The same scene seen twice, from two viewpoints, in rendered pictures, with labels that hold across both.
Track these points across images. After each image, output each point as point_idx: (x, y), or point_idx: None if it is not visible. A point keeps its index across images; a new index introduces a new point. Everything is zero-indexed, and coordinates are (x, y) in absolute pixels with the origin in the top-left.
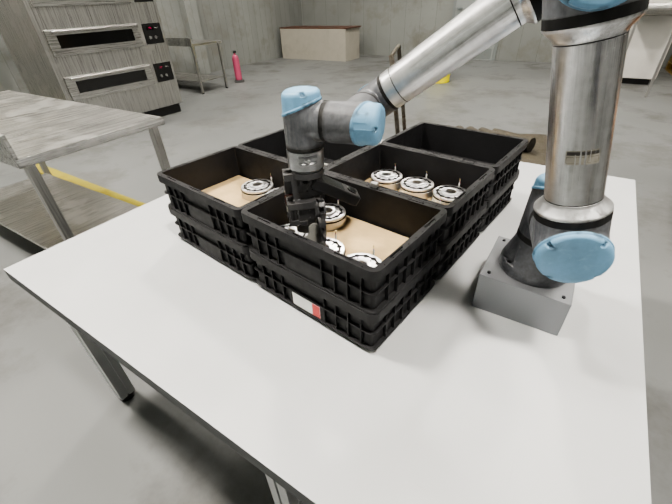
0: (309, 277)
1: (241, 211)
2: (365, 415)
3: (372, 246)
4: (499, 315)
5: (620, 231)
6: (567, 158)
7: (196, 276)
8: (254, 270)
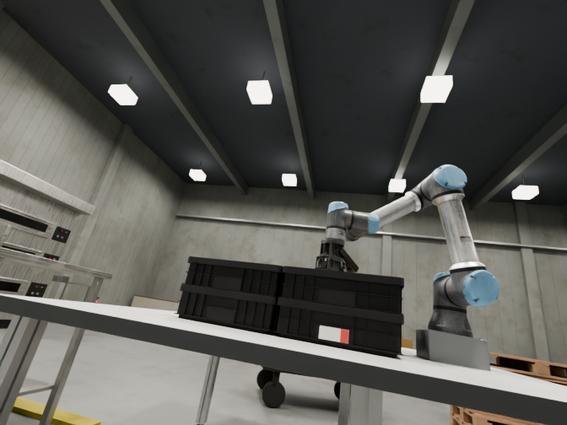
0: (342, 303)
1: (284, 266)
2: (438, 370)
3: None
4: (450, 363)
5: None
6: (461, 239)
7: (215, 326)
8: (271, 324)
